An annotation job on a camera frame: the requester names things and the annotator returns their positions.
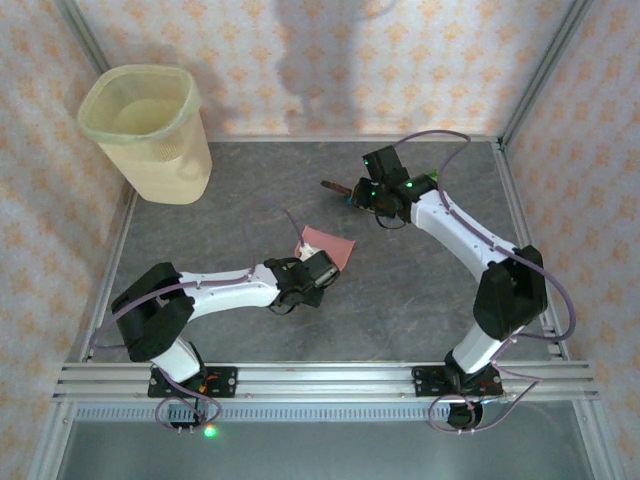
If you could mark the dark brown hand brush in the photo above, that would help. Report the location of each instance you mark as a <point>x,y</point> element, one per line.
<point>335,187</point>

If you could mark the pink plastic dustpan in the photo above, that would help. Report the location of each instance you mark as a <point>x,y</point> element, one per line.
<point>337,247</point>

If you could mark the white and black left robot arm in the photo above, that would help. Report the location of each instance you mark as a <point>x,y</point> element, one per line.
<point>225,292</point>

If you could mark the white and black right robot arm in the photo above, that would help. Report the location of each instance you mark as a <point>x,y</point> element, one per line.
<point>460,230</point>

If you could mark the beige plastic waste bin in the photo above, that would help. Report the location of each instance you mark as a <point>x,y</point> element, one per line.
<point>170,175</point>

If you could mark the glowing indicator light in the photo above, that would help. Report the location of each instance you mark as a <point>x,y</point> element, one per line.
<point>210,430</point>

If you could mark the thin aluminium rail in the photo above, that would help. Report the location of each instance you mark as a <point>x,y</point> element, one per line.
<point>350,138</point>

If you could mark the wide aluminium base rail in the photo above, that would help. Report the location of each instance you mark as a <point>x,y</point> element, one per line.
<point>325,382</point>

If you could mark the aluminium corner post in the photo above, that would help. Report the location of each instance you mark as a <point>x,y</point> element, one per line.
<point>544,70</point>
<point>80,30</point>

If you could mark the aluminium frame leg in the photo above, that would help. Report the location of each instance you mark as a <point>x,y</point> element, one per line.
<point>590,440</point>
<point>50,440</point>

